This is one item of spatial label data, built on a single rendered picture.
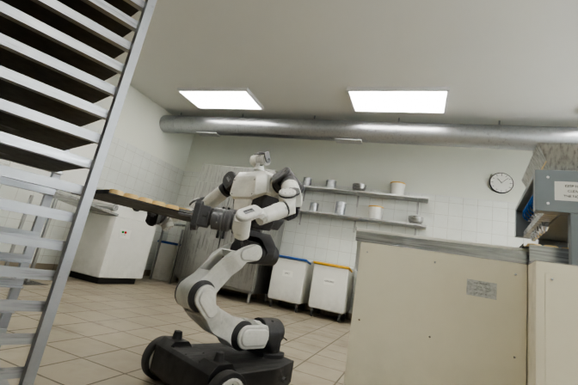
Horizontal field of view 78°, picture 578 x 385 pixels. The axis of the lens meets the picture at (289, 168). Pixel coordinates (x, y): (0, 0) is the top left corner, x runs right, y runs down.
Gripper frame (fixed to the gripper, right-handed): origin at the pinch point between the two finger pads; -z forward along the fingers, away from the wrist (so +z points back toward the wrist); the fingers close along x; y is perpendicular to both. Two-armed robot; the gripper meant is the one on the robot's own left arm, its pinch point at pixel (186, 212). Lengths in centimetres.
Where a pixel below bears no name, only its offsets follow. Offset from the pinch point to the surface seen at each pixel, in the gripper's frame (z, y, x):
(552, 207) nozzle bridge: 134, 21, 25
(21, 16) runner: -50, 50, 43
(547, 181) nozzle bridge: 133, 21, 34
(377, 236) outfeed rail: 86, -29, 8
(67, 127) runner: -35, 35, 16
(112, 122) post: -24.7, 29.6, 22.5
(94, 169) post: -25.1, 30.0, 5.4
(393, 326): 96, -23, -30
